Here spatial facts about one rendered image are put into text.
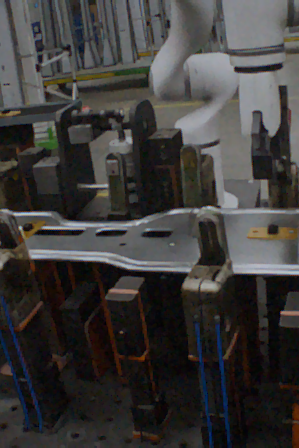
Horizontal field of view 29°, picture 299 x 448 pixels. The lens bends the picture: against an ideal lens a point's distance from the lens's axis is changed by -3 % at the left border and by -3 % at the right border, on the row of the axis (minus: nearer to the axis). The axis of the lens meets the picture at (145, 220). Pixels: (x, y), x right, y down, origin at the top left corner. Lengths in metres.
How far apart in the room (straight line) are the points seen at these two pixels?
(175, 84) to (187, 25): 0.18
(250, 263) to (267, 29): 0.34
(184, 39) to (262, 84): 0.57
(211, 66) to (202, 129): 0.16
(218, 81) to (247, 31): 0.66
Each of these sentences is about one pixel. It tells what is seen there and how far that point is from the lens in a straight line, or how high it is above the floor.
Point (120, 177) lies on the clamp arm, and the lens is 1.15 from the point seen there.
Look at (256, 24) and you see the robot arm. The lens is 0.83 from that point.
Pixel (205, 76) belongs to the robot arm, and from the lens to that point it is 1.47.
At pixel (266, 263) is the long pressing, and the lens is 0.87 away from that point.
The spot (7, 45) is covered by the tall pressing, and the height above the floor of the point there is 1.11.
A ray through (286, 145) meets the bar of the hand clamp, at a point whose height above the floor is 1.11.
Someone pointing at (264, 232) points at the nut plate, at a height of 1.00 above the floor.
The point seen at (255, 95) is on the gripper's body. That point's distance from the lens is 0.84.
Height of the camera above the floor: 1.41
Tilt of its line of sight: 23 degrees down
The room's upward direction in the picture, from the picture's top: 9 degrees counter-clockwise
